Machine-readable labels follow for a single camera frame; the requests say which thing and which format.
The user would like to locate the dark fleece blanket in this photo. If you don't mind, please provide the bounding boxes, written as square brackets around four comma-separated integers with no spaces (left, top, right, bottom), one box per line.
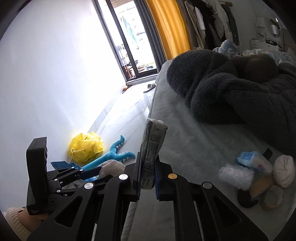
[166,50,295,156]

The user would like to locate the blue pet food bag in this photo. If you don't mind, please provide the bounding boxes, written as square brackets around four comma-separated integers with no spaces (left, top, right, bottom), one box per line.
[51,161,98,182]

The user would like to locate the blue white tissue pack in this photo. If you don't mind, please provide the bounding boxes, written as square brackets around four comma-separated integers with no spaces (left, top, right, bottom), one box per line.
[236,151,273,175]

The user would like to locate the yellow crumpled plastic bag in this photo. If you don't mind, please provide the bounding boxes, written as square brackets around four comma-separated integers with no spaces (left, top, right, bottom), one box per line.
[69,132,104,166]

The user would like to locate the white vanity shelf unit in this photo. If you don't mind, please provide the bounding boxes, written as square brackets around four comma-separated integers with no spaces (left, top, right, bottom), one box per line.
[250,16,282,52]

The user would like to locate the brown plush item on bed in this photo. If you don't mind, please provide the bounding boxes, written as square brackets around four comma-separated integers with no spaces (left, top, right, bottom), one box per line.
[231,54,278,77]

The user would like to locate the green slipper on floor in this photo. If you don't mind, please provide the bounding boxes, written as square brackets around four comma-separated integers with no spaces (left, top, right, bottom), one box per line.
[143,83,157,93]

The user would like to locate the clear bubble wrap roll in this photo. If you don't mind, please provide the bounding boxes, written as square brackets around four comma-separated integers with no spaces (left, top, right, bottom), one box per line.
[218,164,255,191]

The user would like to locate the person's left hand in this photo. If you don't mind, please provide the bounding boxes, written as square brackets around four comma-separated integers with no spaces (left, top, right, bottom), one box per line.
[18,207,49,232]

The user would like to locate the grey-white bed mattress cover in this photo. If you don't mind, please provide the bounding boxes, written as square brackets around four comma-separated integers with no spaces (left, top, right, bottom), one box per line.
[120,60,296,241]

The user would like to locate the white rolled sock ball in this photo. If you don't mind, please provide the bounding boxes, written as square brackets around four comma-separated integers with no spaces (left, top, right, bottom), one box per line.
[273,155,295,188]

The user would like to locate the grey printed wrapper packet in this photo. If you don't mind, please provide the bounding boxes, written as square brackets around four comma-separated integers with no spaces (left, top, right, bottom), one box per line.
[140,118,168,189]

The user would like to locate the dark grey curtain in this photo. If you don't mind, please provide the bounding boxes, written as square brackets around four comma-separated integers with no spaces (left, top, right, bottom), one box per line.
[134,0,166,72]

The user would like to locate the white paper ball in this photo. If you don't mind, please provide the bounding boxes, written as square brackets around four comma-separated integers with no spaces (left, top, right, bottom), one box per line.
[98,160,125,179]

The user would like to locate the blue white patterned pillow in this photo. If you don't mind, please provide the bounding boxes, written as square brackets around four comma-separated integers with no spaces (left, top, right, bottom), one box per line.
[213,39,241,58]

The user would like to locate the brown tape roll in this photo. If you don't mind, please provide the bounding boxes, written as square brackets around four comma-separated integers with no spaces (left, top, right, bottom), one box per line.
[249,176,274,199]

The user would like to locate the hanging clothes on rack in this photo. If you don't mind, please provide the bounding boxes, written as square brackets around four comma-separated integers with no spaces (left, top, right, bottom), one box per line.
[183,1,240,50]

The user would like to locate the black tape roll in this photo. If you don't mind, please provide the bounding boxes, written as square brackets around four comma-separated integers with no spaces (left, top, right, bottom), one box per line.
[237,189,259,208]

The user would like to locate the brown cardboard tape core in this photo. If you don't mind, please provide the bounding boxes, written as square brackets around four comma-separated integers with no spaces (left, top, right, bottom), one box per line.
[260,185,283,211]

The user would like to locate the yellow curtain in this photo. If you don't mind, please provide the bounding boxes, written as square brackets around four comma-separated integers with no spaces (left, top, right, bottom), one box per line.
[146,0,191,60]

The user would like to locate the blue plush tentacle toy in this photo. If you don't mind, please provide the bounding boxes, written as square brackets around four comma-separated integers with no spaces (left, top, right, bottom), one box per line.
[81,135,136,171]

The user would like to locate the dark framed window door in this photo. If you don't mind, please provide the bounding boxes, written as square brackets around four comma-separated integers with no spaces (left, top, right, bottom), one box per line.
[96,1,157,82]

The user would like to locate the round white mirror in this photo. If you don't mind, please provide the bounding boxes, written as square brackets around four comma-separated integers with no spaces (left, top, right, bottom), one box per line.
[264,12,282,43]

